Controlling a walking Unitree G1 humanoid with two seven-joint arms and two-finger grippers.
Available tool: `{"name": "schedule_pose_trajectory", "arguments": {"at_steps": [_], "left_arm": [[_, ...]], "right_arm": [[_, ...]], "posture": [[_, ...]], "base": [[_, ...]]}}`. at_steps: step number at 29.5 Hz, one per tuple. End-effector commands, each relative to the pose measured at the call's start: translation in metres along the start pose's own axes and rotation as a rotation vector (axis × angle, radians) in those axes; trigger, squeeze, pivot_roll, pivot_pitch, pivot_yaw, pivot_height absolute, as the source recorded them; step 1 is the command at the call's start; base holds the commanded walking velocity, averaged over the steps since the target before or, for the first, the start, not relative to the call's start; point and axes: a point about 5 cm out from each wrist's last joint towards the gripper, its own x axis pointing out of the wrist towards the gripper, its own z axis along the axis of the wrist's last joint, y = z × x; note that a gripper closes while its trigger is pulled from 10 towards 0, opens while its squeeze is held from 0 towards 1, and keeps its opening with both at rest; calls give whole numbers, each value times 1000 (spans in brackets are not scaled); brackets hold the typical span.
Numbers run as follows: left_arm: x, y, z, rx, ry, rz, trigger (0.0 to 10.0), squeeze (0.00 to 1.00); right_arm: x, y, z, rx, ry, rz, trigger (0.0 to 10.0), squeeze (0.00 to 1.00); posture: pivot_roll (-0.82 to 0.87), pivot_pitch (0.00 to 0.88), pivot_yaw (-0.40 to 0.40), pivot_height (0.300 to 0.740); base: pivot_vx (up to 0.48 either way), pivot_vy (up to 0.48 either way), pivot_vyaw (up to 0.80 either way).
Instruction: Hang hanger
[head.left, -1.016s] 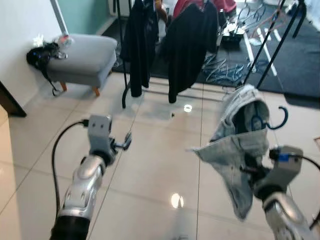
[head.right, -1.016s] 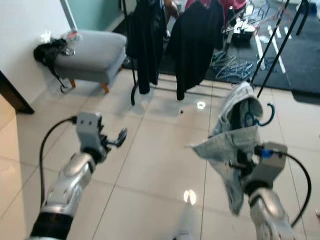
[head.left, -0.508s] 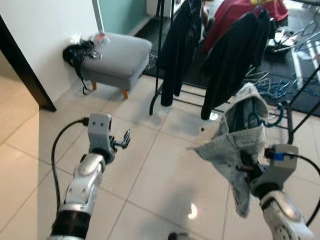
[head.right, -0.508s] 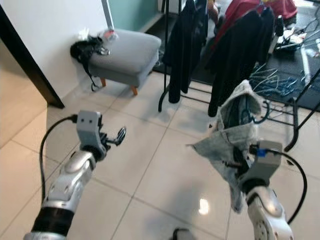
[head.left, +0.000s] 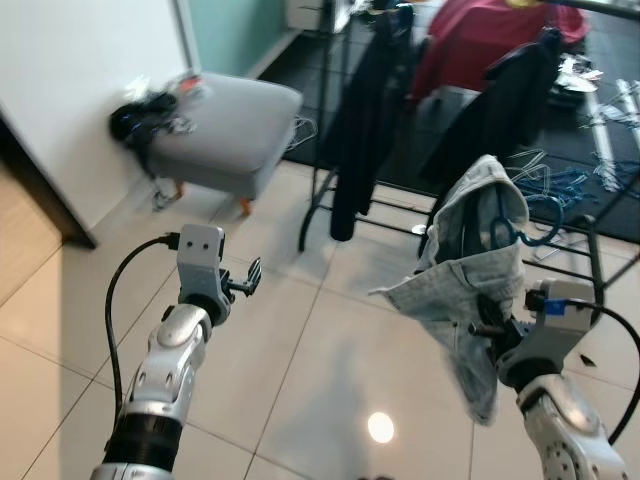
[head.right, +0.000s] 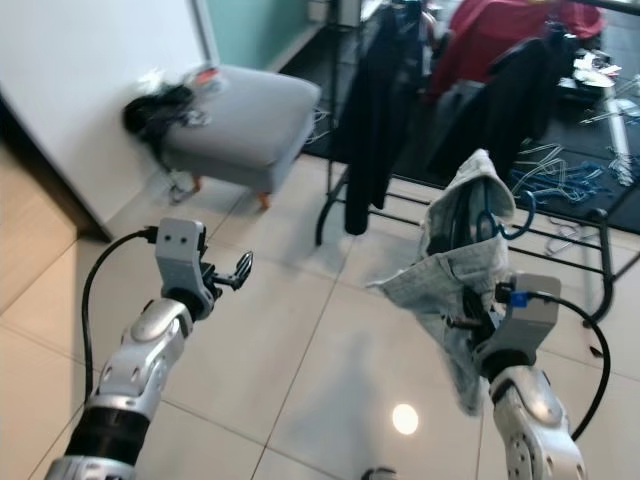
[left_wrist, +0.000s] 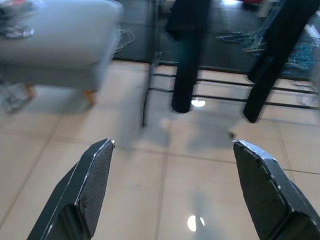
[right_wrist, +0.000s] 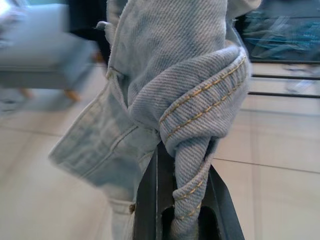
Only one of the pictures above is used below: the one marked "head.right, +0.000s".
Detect light grey garment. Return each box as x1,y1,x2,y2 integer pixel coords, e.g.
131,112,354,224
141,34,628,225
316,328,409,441
368,148,516,416

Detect blue wire hanger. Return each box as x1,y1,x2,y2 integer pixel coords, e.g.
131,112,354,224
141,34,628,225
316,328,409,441
475,185,541,243

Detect black metal clothes rack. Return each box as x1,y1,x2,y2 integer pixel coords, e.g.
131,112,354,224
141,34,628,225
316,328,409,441
315,0,640,326

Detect grey ottoman wooden legs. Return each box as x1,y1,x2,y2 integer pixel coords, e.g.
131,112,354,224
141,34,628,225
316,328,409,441
160,65,323,211

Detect black cloth pile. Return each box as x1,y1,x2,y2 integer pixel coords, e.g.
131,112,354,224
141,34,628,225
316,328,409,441
122,85,199,141

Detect long black garment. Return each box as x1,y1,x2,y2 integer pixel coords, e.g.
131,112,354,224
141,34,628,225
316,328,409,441
335,5,423,236

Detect white hangers heap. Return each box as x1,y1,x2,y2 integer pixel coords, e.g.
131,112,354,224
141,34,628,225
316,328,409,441
575,50,640,181

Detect black jacket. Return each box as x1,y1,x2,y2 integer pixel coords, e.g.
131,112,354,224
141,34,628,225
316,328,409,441
430,30,576,181

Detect red garment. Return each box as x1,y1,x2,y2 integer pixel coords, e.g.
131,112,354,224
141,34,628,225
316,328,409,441
425,0,606,101

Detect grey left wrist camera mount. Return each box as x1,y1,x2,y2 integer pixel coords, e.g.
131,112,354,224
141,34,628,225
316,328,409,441
155,220,209,296

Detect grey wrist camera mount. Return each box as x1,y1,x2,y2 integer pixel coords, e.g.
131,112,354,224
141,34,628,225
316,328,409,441
155,220,209,296
478,272,561,376

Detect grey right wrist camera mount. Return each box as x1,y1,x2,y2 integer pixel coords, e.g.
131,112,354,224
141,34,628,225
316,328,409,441
478,272,561,376

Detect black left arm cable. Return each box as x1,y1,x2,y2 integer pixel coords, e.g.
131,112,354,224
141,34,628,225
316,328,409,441
82,228,161,401

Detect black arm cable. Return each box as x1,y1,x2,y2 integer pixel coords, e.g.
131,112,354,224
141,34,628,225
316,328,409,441
545,290,613,441
82,228,161,401

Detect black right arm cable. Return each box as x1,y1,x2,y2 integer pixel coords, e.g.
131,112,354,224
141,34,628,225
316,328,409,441
545,290,613,441

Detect blue wire hangers heap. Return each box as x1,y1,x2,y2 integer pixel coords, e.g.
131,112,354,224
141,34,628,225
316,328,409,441
510,145,611,201

